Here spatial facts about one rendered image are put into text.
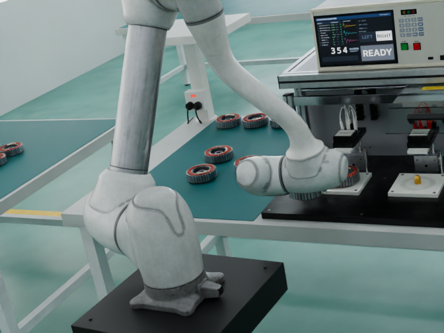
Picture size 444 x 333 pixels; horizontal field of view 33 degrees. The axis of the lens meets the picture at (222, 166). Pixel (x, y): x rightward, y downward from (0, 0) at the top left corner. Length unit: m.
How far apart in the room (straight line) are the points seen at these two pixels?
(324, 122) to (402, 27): 0.50
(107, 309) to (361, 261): 1.87
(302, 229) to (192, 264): 0.57
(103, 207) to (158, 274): 0.25
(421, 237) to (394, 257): 1.42
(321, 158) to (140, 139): 0.46
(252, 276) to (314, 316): 1.35
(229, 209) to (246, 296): 0.69
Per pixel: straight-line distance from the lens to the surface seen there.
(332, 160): 1.94
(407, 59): 2.42
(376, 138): 2.67
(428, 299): 3.29
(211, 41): 1.86
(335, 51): 2.47
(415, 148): 2.41
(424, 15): 2.37
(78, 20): 8.55
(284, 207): 2.39
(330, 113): 2.68
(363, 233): 2.24
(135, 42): 1.94
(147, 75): 1.93
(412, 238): 2.20
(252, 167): 1.97
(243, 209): 2.47
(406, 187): 2.39
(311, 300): 3.35
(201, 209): 2.53
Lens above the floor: 1.77
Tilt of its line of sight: 21 degrees down
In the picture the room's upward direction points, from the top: 11 degrees counter-clockwise
